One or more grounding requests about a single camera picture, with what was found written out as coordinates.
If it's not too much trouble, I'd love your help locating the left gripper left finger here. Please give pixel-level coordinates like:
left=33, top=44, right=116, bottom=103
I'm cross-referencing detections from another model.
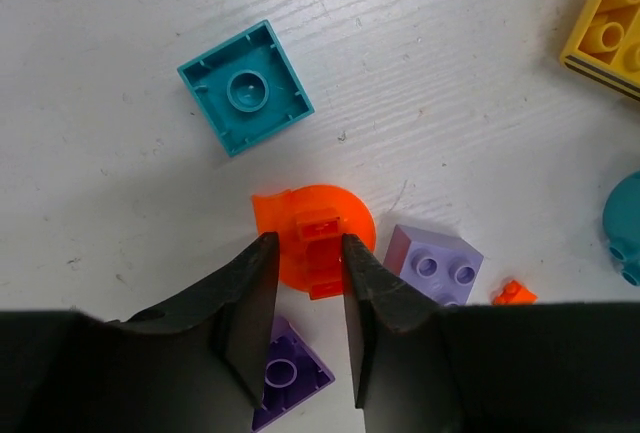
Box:
left=123, top=232, right=280, bottom=408

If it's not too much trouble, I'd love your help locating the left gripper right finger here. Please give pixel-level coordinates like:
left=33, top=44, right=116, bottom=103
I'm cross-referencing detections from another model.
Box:
left=341, top=234, right=450, bottom=409

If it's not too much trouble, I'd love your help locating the light purple square lego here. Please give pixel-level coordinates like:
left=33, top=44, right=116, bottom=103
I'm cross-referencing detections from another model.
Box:
left=383, top=224, right=484, bottom=306

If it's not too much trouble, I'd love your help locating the dark purple long lego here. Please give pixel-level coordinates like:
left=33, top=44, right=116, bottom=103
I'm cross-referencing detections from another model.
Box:
left=251, top=316, right=335, bottom=432

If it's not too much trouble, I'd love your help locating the orange round lego piece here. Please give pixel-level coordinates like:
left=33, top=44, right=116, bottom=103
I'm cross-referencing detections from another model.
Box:
left=251, top=184, right=376, bottom=300

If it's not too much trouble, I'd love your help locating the small orange lego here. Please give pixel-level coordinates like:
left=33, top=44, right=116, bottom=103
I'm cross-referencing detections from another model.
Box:
left=492, top=280, right=538, bottom=305

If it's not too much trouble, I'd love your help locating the yellow long lego brick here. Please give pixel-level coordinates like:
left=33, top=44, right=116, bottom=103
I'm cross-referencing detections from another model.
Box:
left=560, top=0, right=639, bottom=100

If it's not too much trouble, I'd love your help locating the teal square lego brick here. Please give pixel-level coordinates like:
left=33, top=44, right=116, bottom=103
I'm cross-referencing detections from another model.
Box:
left=177, top=20, right=314, bottom=157

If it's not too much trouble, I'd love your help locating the teal rounded lego piece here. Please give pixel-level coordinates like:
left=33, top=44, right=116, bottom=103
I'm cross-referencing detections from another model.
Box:
left=602, top=172, right=640, bottom=287

